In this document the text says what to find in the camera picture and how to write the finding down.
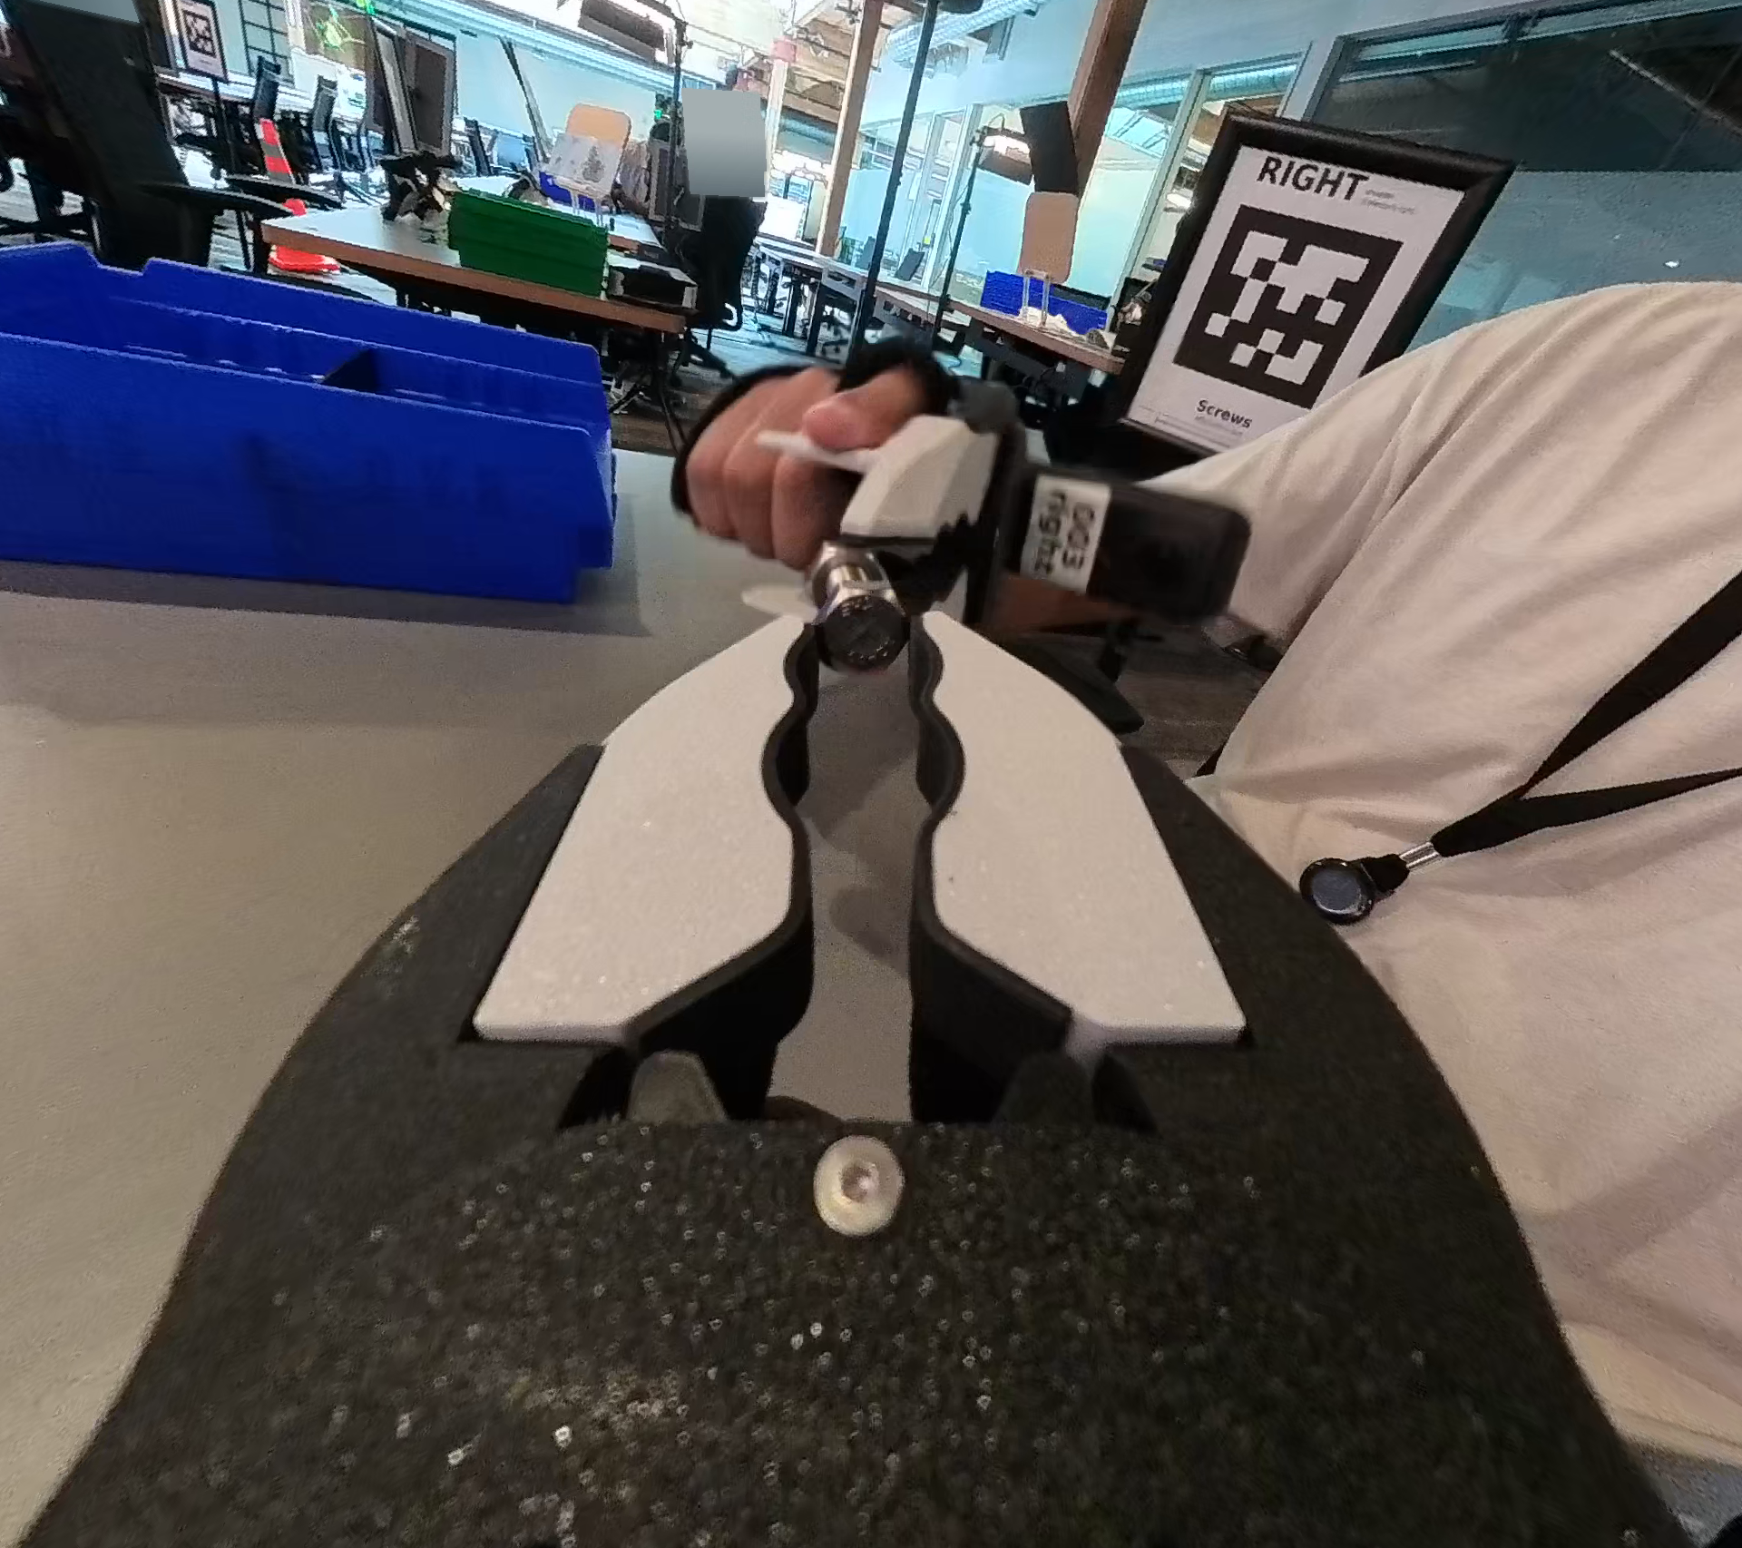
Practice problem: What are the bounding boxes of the person in white shirt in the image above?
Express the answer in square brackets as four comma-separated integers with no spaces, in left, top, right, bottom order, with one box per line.
[1140,282,1742,1485]

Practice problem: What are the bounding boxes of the blue plastic bin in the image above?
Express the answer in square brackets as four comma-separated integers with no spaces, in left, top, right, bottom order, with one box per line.
[980,269,1114,334]
[0,242,621,607]

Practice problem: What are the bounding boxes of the framed marker sign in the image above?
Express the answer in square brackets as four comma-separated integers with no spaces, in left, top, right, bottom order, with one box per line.
[1116,111,1519,451]

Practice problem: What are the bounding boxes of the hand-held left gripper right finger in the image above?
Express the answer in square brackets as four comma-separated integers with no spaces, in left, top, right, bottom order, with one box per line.
[902,608,1250,1122]

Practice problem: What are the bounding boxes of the small document stand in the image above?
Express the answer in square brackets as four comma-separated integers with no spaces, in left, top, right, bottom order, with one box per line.
[541,102,635,206]

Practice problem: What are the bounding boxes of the orange traffic cone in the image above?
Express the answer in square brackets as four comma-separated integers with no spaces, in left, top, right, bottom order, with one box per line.
[256,117,345,280]

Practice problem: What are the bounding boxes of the black office chair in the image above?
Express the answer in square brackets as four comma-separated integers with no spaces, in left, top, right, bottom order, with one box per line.
[11,0,298,275]

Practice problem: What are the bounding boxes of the wooden desk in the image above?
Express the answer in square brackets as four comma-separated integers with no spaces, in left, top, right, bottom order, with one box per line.
[751,231,1127,383]
[258,204,699,334]

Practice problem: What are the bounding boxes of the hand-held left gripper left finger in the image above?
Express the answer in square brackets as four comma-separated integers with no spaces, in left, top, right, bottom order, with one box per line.
[468,608,826,1122]

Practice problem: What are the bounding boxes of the person's right hand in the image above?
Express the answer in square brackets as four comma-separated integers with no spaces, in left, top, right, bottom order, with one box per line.
[684,363,942,570]

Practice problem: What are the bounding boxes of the steel hex nut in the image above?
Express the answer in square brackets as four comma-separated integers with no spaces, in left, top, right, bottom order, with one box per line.
[806,545,897,607]

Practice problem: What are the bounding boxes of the black monitor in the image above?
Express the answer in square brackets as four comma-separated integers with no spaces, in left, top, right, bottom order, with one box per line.
[361,13,461,158]

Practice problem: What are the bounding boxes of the green plastic bin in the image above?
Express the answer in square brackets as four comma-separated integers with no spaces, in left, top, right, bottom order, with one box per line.
[445,187,612,298]

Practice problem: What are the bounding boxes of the steel hex bolt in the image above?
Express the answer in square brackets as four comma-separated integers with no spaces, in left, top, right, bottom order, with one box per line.
[813,592,915,676]

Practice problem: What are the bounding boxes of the person's right forearm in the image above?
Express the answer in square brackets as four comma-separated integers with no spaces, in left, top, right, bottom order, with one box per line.
[1000,590,1154,643]

